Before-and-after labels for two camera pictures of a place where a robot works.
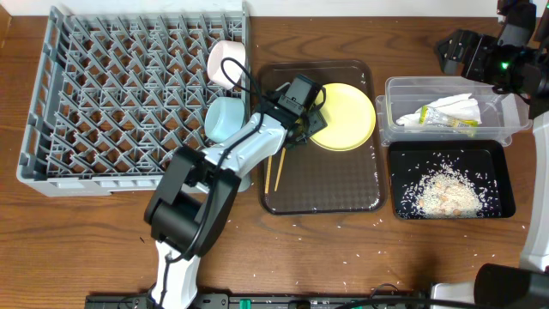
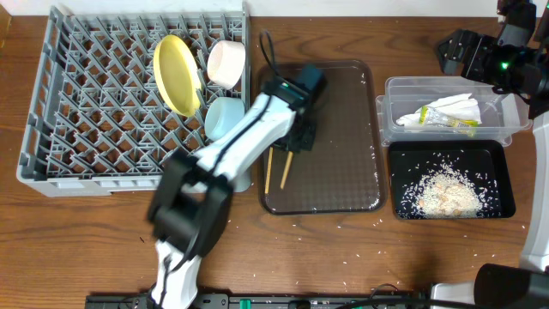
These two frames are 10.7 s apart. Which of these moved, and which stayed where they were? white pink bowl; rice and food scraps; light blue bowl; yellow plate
Moved: yellow plate
Stayed: rice and food scraps; light blue bowl; white pink bowl
